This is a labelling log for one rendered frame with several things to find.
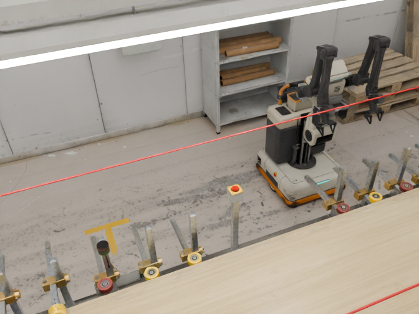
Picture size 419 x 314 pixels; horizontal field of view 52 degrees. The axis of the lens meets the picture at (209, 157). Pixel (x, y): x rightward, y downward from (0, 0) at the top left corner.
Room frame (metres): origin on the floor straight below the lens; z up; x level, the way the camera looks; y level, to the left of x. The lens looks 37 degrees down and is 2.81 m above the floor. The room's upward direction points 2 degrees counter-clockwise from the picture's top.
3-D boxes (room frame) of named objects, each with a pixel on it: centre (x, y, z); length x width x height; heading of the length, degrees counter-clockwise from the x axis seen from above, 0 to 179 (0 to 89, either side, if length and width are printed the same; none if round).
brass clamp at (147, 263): (1.59, 0.36, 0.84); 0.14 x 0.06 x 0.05; 111
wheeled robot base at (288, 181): (3.22, -0.87, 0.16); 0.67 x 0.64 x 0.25; 21
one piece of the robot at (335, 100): (2.95, -0.98, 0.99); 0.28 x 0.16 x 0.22; 111
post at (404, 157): (2.23, -1.29, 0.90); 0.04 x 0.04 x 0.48; 21
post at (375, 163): (2.14, -1.06, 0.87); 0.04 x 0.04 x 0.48; 21
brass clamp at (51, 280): (1.41, 0.83, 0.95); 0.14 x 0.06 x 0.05; 111
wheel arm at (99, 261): (1.60, 0.65, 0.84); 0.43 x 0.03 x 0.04; 21
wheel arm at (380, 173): (2.29, -1.22, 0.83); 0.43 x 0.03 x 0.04; 21
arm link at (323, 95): (2.71, -0.84, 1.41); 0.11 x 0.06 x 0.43; 111
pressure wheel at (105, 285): (1.41, 0.58, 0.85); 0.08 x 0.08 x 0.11
